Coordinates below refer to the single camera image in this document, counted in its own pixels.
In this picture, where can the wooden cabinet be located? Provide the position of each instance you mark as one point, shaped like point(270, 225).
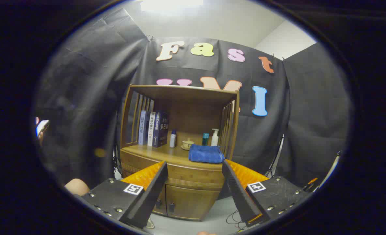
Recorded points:
point(193, 114)

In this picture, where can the teal bottle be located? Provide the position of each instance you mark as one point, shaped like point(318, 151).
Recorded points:
point(205, 139)

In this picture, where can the wooden countertop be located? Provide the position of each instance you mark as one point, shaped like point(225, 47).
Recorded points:
point(167, 155)

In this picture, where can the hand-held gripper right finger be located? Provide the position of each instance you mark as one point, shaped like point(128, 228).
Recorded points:
point(238, 195)

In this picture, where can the black tool with orange tip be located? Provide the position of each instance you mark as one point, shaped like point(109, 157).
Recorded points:
point(311, 181)

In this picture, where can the white bottle with blue cap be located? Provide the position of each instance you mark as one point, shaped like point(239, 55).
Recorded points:
point(172, 140)

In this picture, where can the wooden drawer with black knob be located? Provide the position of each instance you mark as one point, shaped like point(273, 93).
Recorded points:
point(193, 174)

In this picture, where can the light stand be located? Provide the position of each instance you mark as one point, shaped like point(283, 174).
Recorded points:
point(275, 161)

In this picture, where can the beige lidded teacup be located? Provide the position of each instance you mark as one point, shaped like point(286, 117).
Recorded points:
point(188, 144)

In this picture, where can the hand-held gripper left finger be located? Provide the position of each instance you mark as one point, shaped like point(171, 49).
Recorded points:
point(150, 199)

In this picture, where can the light blue book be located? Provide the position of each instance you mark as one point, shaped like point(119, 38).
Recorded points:
point(142, 129)

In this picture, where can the white pump bottle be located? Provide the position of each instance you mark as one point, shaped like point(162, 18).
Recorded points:
point(214, 139)

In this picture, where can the wooden cabinet door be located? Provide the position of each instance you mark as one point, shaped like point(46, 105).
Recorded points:
point(161, 200)
point(193, 202)

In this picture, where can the white book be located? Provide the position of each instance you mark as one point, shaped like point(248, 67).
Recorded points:
point(151, 130)

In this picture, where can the blue folded towel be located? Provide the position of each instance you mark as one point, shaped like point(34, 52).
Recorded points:
point(206, 154)

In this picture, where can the white smartphone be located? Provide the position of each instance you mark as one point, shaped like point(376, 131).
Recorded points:
point(42, 127)

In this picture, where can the dark blue book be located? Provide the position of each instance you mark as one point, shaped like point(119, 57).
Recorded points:
point(161, 130)

